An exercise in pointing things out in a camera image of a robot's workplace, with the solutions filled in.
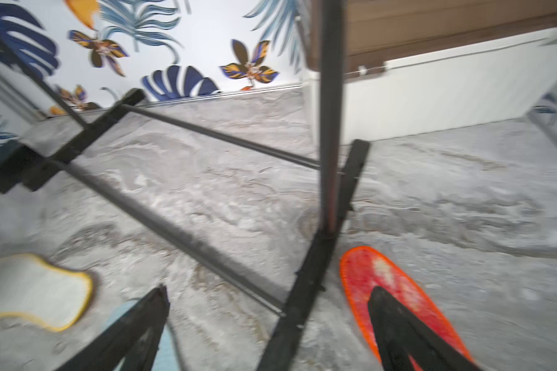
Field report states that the red shoe insole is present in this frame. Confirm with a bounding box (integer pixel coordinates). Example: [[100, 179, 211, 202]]
[[340, 246, 475, 364]]

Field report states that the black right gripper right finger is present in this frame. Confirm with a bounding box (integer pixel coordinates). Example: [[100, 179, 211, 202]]
[[368, 287, 479, 370]]

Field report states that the brown lid storage box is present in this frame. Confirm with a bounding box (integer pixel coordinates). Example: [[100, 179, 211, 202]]
[[297, 1, 557, 144]]

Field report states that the white shoe insole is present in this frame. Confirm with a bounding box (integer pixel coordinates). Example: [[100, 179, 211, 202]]
[[105, 299, 182, 371]]

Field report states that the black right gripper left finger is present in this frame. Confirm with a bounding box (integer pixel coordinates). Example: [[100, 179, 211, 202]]
[[58, 284, 170, 371]]

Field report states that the black garment rack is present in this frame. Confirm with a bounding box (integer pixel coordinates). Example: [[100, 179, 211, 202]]
[[0, 0, 372, 371]]

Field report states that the small black box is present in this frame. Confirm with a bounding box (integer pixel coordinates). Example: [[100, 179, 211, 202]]
[[0, 140, 44, 194]]

